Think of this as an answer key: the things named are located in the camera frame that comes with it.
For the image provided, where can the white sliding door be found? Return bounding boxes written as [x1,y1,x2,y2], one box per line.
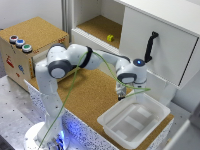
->
[118,6,199,89]

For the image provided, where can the green button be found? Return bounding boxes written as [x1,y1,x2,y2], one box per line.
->
[21,43,34,54]

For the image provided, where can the red button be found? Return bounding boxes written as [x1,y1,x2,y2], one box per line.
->
[8,34,20,45]

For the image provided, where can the white cabinet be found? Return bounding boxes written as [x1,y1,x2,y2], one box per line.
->
[61,0,200,106]

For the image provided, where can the white plastic box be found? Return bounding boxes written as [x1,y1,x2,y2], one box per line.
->
[96,92,172,150]

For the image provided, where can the blue button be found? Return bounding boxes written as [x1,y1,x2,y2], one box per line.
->
[14,38,26,49]

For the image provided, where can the yellow block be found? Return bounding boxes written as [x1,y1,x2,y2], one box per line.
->
[106,34,115,43]

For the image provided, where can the black door handle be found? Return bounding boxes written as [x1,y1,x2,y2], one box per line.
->
[144,31,160,64]

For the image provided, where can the green cable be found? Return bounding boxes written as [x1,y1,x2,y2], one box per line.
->
[37,49,152,150]

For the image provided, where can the wooden drawer box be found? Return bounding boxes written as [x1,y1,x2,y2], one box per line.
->
[0,16,71,92]

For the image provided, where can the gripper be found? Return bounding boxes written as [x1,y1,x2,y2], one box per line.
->
[115,82,134,100]

